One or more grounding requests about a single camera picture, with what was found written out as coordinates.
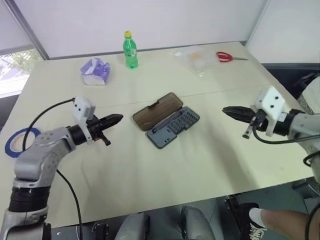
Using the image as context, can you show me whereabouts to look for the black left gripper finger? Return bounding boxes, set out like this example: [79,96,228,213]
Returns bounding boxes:
[99,113,124,124]
[100,119,122,131]

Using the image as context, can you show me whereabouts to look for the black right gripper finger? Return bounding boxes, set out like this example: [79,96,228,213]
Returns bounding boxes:
[224,110,256,124]
[222,105,256,115]

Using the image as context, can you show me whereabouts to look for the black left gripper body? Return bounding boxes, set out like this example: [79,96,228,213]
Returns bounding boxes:
[86,118,111,147]

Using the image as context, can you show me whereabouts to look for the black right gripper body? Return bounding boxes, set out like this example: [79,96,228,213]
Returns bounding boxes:
[241,109,270,140]

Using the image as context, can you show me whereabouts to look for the grey tool case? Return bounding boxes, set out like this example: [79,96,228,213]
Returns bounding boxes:
[131,91,201,150]

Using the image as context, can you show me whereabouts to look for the purple tissue pack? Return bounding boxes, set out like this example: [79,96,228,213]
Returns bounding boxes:
[79,57,112,87]

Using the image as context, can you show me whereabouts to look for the silver precision screwdriver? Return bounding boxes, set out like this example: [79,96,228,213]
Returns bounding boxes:
[151,112,182,133]

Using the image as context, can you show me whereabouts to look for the black chair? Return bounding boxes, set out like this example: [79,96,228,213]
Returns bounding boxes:
[287,72,316,100]

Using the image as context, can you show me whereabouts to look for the white patterned garment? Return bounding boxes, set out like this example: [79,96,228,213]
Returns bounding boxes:
[297,76,320,116]

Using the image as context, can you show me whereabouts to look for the clear plastic bag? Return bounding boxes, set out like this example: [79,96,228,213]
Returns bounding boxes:
[174,46,218,77]

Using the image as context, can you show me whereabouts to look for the green plastic soda bottle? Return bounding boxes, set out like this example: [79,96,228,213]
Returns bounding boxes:
[122,30,139,70]

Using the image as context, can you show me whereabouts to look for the blue tape roll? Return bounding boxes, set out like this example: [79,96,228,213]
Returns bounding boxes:
[4,126,42,159]

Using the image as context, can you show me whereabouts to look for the white sock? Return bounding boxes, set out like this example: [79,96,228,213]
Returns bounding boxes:
[249,207,268,230]

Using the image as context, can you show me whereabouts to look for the grey rounded robot leg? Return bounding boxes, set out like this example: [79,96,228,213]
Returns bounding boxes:
[114,212,151,240]
[181,205,216,240]

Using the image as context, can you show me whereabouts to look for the bare person leg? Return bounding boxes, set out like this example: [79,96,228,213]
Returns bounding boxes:
[259,208,314,240]

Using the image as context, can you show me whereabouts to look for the black printed shoe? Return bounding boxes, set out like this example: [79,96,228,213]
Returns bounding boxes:
[246,222,270,240]

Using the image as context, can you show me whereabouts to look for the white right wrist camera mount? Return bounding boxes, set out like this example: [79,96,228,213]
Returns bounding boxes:
[254,85,287,137]

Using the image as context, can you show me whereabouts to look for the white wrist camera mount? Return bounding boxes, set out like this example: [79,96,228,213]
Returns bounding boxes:
[72,96,97,146]
[254,85,287,137]

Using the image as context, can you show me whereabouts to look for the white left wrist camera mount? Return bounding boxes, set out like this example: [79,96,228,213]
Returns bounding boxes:
[72,96,97,146]

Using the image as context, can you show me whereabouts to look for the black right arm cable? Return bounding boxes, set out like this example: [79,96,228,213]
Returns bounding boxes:
[251,124,320,240]

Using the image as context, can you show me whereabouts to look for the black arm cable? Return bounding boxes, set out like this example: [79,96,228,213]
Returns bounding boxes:
[23,98,83,240]
[251,124,320,240]

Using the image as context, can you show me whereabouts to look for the red handled scissors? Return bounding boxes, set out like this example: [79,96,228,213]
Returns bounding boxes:
[216,51,249,63]

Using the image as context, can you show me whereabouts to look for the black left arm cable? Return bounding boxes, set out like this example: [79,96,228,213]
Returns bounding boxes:
[23,98,83,240]

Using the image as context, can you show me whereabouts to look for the grey window frame post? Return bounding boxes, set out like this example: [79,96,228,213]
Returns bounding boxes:
[4,0,52,61]

